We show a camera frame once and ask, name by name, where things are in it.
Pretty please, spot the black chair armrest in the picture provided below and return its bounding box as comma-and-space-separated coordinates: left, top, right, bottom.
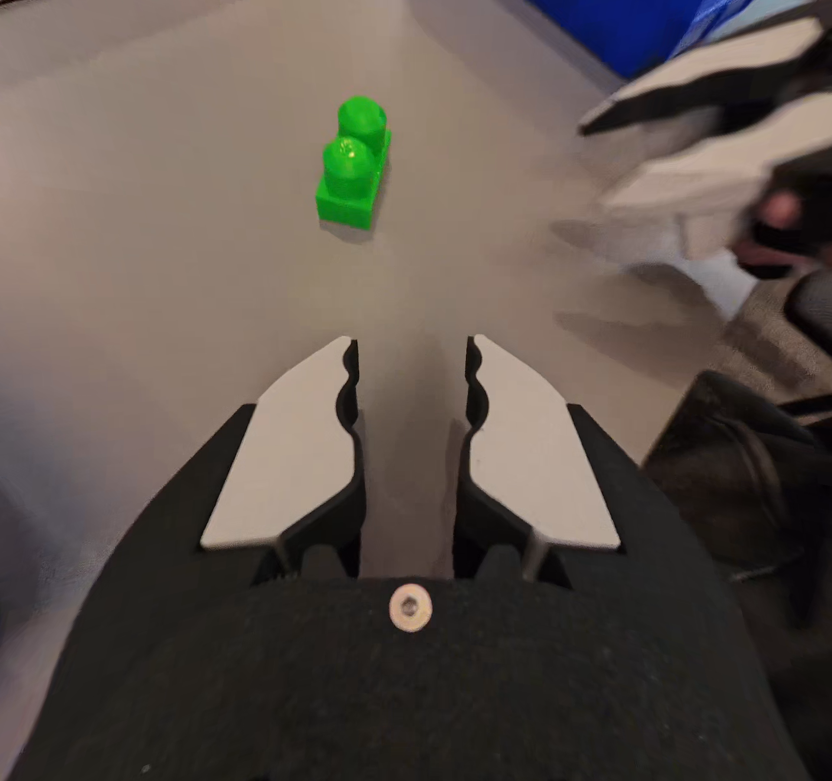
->
783, 271, 832, 356

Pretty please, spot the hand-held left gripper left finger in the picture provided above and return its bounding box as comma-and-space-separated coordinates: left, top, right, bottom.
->
200, 336, 366, 551

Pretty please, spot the person's right hand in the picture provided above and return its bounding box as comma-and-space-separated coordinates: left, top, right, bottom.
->
734, 190, 832, 278

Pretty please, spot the green two-stud toy block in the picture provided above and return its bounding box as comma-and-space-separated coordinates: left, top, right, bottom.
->
315, 95, 393, 231

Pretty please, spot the grey desk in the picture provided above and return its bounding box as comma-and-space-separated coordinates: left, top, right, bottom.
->
0, 0, 758, 665

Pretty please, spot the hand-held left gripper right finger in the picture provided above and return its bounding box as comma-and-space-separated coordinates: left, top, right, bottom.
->
453, 334, 621, 580

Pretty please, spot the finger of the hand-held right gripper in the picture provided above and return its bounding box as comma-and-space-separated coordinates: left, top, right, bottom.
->
577, 14, 826, 139
601, 95, 832, 223

